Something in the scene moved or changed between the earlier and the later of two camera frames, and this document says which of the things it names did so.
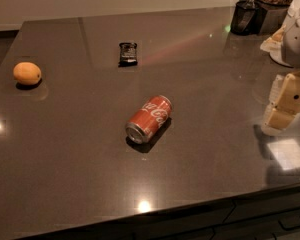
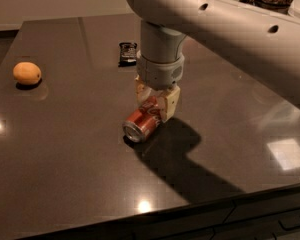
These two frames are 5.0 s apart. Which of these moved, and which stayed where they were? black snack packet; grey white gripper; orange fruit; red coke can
Moved: grey white gripper
Stayed: red coke can; black snack packet; orange fruit
